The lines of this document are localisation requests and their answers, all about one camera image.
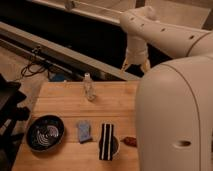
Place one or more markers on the clear plastic bottle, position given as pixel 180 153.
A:
pixel 88 87

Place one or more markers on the red brown sausage toy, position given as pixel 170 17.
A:
pixel 130 141

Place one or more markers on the metal rail frame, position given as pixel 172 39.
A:
pixel 65 55

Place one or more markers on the black patterned bowl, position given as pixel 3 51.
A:
pixel 45 133

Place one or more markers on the blue object on floor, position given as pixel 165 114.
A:
pixel 59 78

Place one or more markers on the black equipment at left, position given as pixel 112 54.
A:
pixel 10 114

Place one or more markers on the black white striped cloth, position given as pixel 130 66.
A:
pixel 106 142

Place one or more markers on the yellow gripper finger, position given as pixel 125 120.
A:
pixel 125 66
pixel 145 66

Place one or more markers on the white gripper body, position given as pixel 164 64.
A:
pixel 136 56

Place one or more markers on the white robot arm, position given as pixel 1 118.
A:
pixel 174 98

